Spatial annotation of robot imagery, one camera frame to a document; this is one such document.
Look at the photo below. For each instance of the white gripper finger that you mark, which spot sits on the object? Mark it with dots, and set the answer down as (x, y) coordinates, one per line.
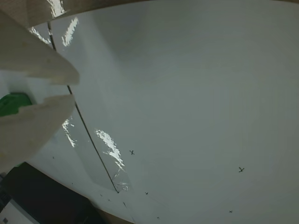
(35, 60)
(30, 130)

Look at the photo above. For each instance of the green square block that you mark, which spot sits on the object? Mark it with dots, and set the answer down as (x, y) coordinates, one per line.
(11, 102)

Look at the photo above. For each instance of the dark brown open box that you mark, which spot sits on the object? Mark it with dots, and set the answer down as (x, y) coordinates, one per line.
(46, 198)

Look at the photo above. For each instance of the small white paper sheet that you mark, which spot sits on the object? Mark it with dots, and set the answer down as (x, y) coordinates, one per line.
(70, 168)

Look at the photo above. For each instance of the clear tape strip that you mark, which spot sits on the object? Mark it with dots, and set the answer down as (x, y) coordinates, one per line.
(98, 149)

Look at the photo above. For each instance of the large white paper sheet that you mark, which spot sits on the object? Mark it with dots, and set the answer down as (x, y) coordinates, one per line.
(198, 105)

